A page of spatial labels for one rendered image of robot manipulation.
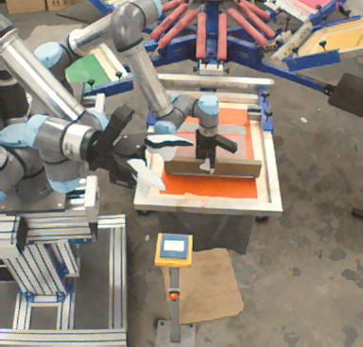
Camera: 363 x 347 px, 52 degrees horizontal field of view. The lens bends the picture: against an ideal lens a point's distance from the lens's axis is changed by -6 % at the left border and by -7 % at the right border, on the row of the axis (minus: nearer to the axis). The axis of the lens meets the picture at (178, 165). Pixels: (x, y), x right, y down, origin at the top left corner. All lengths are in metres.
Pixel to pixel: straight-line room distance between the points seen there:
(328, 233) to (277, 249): 0.41
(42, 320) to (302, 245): 1.70
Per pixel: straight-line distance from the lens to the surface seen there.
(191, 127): 1.95
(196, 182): 1.70
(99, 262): 2.37
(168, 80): 2.16
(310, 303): 2.55
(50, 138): 0.84
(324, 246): 2.81
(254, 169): 1.69
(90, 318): 2.21
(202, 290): 2.46
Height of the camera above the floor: 2.20
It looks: 45 degrees down
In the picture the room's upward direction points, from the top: straight up
